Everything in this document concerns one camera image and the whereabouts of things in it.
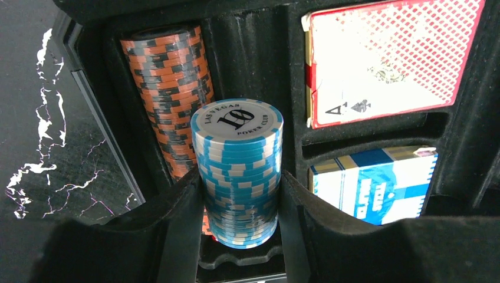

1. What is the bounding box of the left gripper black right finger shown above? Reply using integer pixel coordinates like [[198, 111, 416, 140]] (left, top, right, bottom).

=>
[[278, 171, 499, 282]]

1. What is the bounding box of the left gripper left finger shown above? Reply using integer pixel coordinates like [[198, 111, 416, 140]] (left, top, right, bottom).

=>
[[29, 169, 203, 282]]

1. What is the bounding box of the blue playing card box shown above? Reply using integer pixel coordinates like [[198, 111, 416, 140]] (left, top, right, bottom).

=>
[[308, 146, 438, 225]]

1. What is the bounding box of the light blue poker chip stack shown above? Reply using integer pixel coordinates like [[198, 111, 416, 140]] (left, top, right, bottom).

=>
[[190, 98, 284, 249]]

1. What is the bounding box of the red playing card box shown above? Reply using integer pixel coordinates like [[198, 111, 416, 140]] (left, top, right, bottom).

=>
[[301, 1, 485, 129]]

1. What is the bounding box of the black foam-lined poker case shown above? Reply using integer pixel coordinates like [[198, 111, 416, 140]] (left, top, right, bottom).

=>
[[55, 1, 499, 282]]

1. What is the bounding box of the orange black poker chip stack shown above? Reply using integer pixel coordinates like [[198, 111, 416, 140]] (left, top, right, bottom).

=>
[[120, 24, 215, 181]]

